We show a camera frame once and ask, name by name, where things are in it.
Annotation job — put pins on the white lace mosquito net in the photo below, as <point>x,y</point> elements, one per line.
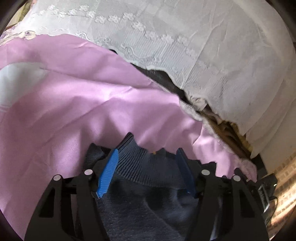
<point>208,58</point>

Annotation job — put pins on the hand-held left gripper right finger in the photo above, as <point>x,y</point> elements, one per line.
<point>185,171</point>

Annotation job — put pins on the navy knit cardigan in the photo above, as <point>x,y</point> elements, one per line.
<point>143,169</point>

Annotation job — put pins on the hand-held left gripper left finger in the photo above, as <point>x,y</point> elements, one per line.
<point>107,171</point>

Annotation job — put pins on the lilac bed sheet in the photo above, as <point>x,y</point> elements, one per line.
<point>92,111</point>

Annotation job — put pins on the brown bamboo mat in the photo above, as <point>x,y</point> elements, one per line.
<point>226,132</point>

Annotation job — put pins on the beige checked curtain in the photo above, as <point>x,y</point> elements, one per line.
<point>286,185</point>

